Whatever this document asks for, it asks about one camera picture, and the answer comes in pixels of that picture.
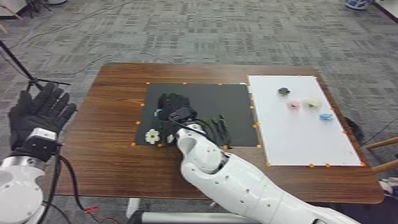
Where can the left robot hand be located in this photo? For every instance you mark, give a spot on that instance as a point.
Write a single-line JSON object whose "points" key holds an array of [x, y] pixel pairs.
{"points": [[38, 111]]}

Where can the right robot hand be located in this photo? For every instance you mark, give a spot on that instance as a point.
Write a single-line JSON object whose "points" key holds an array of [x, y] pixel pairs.
{"points": [[174, 102]]}

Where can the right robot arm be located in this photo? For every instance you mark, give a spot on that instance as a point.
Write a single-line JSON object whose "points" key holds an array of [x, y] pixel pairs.
{"points": [[237, 186]]}

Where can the dark mat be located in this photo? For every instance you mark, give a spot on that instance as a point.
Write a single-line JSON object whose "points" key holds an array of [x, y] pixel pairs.
{"points": [[232, 100]]}

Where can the white flower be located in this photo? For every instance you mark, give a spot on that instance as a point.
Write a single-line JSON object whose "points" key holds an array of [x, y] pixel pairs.
{"points": [[154, 136]]}

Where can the green sprig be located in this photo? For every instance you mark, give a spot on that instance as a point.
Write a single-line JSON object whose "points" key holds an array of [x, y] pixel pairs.
{"points": [[220, 130]]}

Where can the black tripod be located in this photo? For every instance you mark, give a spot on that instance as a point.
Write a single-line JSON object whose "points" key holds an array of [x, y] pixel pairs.
{"points": [[19, 65]]}

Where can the dark blue flower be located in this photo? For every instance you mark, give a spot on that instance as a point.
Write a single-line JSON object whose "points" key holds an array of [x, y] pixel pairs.
{"points": [[284, 91]]}

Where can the pink flower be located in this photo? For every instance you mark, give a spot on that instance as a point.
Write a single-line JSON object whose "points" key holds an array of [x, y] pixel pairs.
{"points": [[294, 105]]}

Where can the cream flower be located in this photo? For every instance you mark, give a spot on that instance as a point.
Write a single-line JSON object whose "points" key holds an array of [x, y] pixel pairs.
{"points": [[312, 102]]}

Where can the white sheet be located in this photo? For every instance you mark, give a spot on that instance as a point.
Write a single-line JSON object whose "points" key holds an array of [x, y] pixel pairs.
{"points": [[296, 140]]}

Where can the light blue flower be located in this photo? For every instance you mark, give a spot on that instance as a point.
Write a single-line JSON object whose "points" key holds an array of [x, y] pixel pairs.
{"points": [[326, 117]]}

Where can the pale grey bar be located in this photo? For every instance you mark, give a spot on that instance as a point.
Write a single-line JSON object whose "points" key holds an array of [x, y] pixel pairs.
{"points": [[190, 218]]}

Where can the wooden chair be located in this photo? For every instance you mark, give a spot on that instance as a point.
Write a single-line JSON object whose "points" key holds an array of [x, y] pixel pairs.
{"points": [[383, 142]]}

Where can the blue and white vase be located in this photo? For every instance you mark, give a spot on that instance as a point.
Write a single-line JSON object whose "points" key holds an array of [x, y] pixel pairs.
{"points": [[360, 3]]}

